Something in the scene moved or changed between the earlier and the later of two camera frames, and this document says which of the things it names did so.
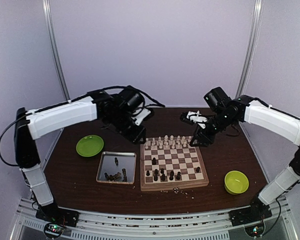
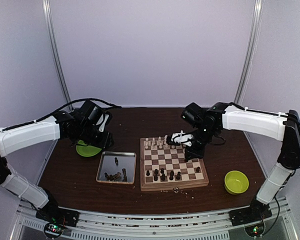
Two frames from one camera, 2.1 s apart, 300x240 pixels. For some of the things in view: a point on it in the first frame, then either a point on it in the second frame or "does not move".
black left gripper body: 121,123 → 88,136
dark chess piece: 179,176 does not move
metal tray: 117,167 does not move
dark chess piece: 171,175 does not move
